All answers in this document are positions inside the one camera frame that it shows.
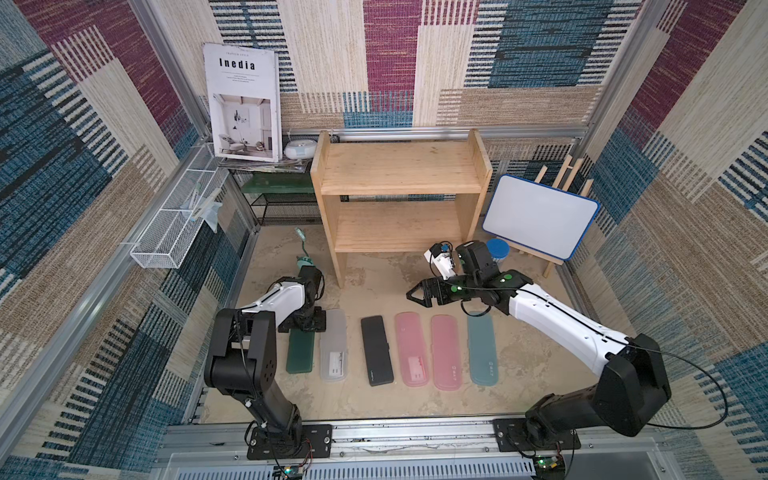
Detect small white round device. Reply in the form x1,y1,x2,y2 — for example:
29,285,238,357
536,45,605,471
284,139,318,160

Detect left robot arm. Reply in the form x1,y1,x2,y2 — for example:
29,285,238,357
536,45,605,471
203,265,327,458

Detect white wire mesh basket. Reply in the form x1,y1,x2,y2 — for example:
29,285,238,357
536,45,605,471
130,143,228,269

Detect black wire rack green top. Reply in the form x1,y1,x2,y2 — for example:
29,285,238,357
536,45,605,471
229,169,321,227

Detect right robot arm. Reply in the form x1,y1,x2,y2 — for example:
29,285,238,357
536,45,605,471
416,240,672,448

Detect Inedia magazine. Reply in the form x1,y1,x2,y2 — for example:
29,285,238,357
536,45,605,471
203,43,283,163

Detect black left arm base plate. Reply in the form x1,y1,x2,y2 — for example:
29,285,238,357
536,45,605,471
245,424,333,461

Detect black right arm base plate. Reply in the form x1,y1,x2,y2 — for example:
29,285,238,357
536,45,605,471
491,417,581,453

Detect small wooden easel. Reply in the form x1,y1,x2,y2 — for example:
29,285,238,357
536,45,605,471
506,154,585,278

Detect clear white pencil case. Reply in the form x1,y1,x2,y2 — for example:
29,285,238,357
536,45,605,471
319,309,348,383

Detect pink pencil case with label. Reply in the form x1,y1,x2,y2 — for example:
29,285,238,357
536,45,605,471
395,312,429,387

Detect dark green pencil case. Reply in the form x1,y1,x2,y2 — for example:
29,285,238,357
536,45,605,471
286,329,315,374

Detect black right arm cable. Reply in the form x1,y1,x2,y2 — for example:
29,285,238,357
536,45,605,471
428,241,730,431

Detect black pencil case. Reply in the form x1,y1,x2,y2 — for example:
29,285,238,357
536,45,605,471
361,315,394,387

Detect blue framed whiteboard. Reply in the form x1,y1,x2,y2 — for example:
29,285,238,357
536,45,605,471
482,175,601,261

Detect plain pink pencil case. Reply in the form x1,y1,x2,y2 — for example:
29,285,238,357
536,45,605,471
431,315,463,391

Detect wooden shelf unit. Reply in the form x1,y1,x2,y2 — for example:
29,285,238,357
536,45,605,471
310,129,493,285

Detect light blue pencil case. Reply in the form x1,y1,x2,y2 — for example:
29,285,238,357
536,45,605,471
467,314,499,387

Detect clear pencil tube blue lid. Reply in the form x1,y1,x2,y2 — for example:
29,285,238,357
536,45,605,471
486,238,511,265

